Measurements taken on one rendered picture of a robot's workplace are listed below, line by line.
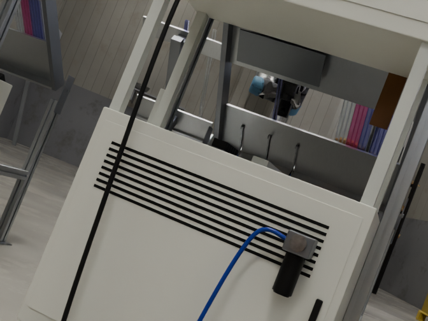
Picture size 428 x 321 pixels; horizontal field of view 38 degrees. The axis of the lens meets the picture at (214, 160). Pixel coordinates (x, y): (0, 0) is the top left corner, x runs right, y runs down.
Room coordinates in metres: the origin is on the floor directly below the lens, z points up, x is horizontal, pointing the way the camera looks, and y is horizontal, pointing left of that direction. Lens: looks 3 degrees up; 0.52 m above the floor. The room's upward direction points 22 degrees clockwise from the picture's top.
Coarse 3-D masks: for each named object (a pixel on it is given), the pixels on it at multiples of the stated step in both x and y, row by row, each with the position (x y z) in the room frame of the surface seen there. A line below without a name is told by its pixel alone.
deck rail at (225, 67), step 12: (228, 24) 2.05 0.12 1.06; (228, 36) 2.08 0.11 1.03; (228, 48) 2.12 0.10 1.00; (228, 60) 2.16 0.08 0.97; (228, 72) 2.21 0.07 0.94; (228, 84) 2.26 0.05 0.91; (228, 96) 2.30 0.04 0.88; (216, 108) 2.29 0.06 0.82; (216, 120) 2.32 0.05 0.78; (216, 132) 2.36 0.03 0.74
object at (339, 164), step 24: (240, 120) 2.32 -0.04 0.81; (264, 120) 2.27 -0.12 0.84; (264, 144) 2.33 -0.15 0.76; (288, 144) 2.28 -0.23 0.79; (312, 144) 2.23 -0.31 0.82; (336, 144) 2.18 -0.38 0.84; (288, 168) 2.35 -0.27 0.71; (312, 168) 2.30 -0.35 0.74; (336, 168) 2.24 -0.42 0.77; (360, 168) 2.19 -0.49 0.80; (360, 192) 2.26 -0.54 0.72
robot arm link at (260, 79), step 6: (258, 72) 2.79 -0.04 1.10; (258, 78) 2.47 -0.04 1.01; (264, 78) 2.51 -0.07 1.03; (270, 78) 2.55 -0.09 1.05; (276, 78) 2.82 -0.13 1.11; (252, 84) 2.47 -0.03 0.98; (258, 84) 2.47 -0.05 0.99; (264, 84) 2.47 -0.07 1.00; (276, 84) 2.48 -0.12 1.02; (252, 90) 2.48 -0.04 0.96; (258, 90) 2.47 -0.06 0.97
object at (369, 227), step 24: (120, 120) 1.53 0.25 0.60; (192, 144) 1.47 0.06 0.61; (240, 168) 1.43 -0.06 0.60; (264, 168) 1.41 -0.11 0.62; (72, 192) 1.54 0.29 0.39; (312, 192) 1.38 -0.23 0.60; (360, 216) 1.34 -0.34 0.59; (48, 240) 1.55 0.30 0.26; (360, 240) 1.33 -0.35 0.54; (360, 264) 1.55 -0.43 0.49; (336, 288) 1.34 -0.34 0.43; (24, 312) 1.54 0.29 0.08; (336, 312) 1.33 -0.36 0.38
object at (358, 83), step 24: (240, 48) 2.08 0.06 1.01; (264, 48) 2.04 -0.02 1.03; (288, 48) 2.00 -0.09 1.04; (264, 72) 2.14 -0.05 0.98; (288, 72) 2.05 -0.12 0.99; (312, 72) 2.01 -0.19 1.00; (336, 72) 2.01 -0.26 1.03; (360, 72) 1.97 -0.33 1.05; (384, 72) 1.93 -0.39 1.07; (336, 96) 2.06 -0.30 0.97; (360, 96) 2.02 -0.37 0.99
